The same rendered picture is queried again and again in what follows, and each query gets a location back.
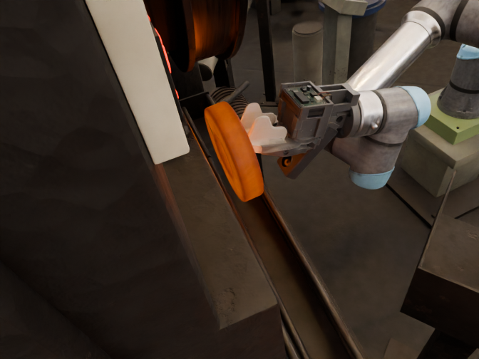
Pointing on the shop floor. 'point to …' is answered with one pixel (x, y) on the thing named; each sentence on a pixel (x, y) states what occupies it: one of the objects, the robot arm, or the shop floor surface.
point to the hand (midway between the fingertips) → (231, 142)
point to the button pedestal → (338, 38)
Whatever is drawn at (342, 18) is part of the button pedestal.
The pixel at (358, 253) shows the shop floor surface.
